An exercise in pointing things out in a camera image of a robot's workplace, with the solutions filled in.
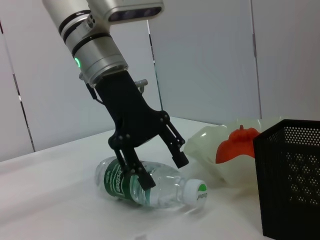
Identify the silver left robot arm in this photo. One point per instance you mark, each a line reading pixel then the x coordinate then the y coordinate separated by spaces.
pixel 95 50

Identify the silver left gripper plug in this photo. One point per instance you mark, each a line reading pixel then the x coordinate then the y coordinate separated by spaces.
pixel 143 82

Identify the clear green-label water bottle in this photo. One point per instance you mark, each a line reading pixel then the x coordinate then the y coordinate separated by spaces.
pixel 170 182

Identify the black mesh pen holder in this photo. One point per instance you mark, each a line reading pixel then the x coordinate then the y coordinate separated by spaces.
pixel 275 175

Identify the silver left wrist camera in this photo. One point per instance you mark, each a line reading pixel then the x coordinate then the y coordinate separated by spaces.
pixel 125 11

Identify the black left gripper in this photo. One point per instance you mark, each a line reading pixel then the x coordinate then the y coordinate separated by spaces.
pixel 130 115

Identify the green glass fruit plate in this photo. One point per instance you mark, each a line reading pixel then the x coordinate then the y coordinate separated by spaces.
pixel 200 150

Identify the orange toy fruit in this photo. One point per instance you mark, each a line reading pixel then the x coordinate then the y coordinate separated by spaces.
pixel 232 147

